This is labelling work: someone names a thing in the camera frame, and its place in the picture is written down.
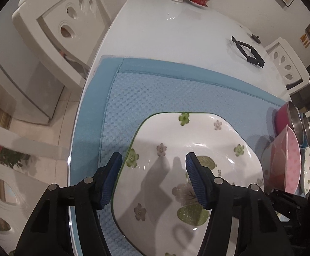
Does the black plastic frame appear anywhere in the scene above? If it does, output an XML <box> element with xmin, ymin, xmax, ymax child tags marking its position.
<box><xmin>231</xmin><ymin>35</ymin><xmax>265</xmax><ymax>68</ymax></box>

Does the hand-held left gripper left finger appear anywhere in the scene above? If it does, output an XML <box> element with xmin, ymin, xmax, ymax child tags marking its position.
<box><xmin>14</xmin><ymin>152</ymin><xmax>123</xmax><ymax>256</ymax></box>

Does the small floral plate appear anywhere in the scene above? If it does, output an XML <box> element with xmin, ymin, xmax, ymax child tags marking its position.
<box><xmin>299</xmin><ymin>147</ymin><xmax>310</xmax><ymax>195</ymax></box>

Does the blue waffle mat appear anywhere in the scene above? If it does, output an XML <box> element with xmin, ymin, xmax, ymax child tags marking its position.
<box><xmin>69</xmin><ymin>55</ymin><xmax>294</xmax><ymax>256</ymax></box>

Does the blue steel bowl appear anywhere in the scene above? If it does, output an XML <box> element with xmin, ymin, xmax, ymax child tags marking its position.
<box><xmin>299</xmin><ymin>112</ymin><xmax>310</xmax><ymax>148</ymax></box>

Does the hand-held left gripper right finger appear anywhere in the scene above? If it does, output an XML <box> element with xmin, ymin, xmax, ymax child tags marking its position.
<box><xmin>185</xmin><ymin>152</ymin><xmax>295</xmax><ymax>256</ymax></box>

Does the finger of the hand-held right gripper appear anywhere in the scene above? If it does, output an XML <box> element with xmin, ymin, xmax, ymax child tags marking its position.
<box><xmin>267</xmin><ymin>189</ymin><xmax>308</xmax><ymax>220</ymax></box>

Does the pink steel bowl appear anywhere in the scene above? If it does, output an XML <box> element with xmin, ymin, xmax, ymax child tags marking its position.
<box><xmin>273</xmin><ymin>101</ymin><xmax>306</xmax><ymax>143</ymax></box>

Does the red flowering plant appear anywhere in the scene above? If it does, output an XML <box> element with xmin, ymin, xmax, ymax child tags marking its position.
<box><xmin>0</xmin><ymin>143</ymin><xmax>31</xmax><ymax>168</ymax></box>

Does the floral square plate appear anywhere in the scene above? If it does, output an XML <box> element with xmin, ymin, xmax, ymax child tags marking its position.
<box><xmin>112</xmin><ymin>111</ymin><xmax>264</xmax><ymax>256</ymax></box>

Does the orange wall ornament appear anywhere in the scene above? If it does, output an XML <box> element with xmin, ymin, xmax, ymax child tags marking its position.
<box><xmin>300</xmin><ymin>33</ymin><xmax>310</xmax><ymax>49</ymax></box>

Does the pink patterned bowl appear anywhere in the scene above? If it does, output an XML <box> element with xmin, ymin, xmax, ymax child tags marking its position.
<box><xmin>261</xmin><ymin>125</ymin><xmax>302</xmax><ymax>194</ymax></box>

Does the grey cabinet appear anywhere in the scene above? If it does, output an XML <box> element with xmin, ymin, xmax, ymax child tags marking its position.
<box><xmin>0</xmin><ymin>36</ymin><xmax>65</xmax><ymax>126</ymax></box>

